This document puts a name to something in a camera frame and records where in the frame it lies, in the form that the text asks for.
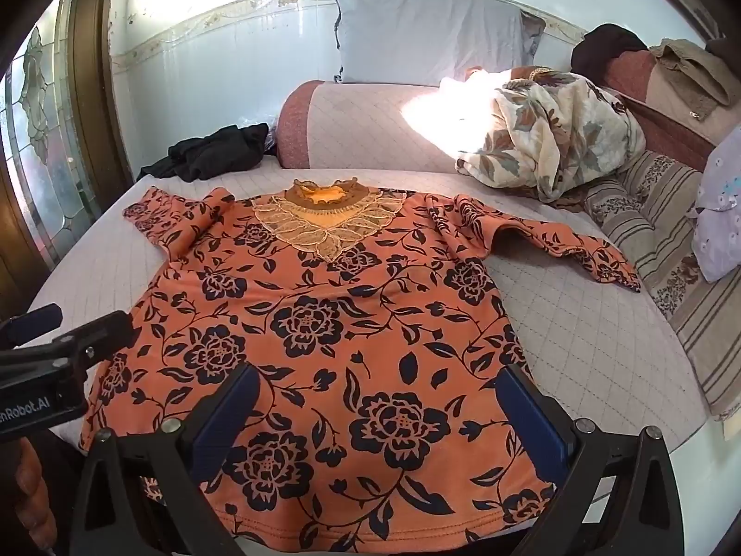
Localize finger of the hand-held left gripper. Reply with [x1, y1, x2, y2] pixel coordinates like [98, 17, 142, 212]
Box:
[0, 311, 138, 373]
[0, 303, 63, 349]

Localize white flowered pillow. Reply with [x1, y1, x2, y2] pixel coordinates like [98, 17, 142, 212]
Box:
[691, 124, 741, 284]

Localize red padded bed backrest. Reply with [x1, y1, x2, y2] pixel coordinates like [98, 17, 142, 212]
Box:
[596, 49, 741, 171]

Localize pink quilted bolster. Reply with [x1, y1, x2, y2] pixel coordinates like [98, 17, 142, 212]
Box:
[276, 80, 493, 173]

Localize wooden door frame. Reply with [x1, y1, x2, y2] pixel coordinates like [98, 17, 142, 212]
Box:
[61, 0, 137, 186]

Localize tan jacket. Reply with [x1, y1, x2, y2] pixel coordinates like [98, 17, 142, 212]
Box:
[648, 38, 733, 122]

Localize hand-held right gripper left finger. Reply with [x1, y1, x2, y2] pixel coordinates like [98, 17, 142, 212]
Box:
[69, 362, 261, 556]

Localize striped brown blanket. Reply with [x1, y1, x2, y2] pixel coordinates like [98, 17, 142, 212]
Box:
[582, 151, 741, 421]

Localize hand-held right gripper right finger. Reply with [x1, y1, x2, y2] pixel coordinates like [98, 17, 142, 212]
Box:
[498, 363, 687, 556]

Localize person's left hand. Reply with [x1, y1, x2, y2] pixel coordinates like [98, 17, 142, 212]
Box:
[14, 434, 59, 554]

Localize dark brown cloth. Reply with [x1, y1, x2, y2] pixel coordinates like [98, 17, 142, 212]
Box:
[570, 23, 649, 73]

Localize black clothes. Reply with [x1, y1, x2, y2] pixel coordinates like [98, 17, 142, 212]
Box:
[137, 123, 270, 183]

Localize stained glass door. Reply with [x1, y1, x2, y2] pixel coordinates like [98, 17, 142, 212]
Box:
[0, 0, 96, 302]

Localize orange floral shirt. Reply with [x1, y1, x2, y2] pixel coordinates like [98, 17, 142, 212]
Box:
[78, 177, 643, 554]

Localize grey pillow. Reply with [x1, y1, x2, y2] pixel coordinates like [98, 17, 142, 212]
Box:
[331, 0, 546, 87]

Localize cream floral quilt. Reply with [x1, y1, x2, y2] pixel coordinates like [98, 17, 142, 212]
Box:
[438, 65, 647, 205]

